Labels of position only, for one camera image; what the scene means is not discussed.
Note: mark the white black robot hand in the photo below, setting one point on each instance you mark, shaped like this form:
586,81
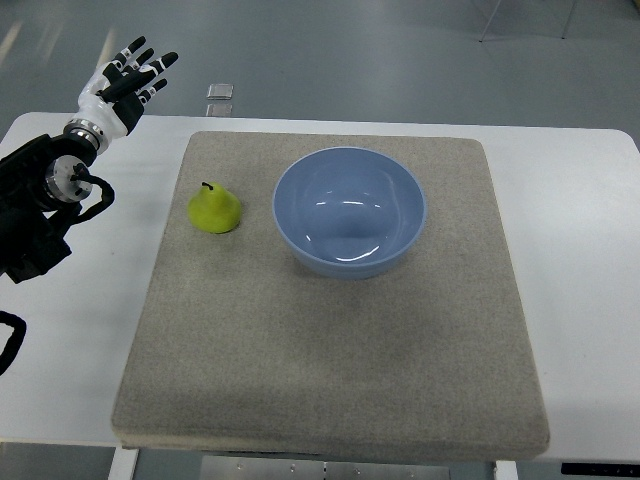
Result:
114,99

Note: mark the green pear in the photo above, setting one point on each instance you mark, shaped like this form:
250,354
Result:
214,209

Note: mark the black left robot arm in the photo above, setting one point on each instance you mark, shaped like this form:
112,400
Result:
46,188

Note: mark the blue bowl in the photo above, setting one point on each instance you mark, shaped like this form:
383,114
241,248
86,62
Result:
349,213

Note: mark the lower metal floor plate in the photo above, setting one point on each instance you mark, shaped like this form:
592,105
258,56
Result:
219,110

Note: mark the metal floor plate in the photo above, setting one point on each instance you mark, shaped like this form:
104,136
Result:
219,110
220,91

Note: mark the upper metal floor plate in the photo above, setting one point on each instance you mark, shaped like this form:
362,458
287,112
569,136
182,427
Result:
220,91

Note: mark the grey felt mat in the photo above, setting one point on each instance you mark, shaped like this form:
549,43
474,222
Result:
240,348

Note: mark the metal stand legs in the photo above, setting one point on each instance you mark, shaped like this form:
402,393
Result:
507,20

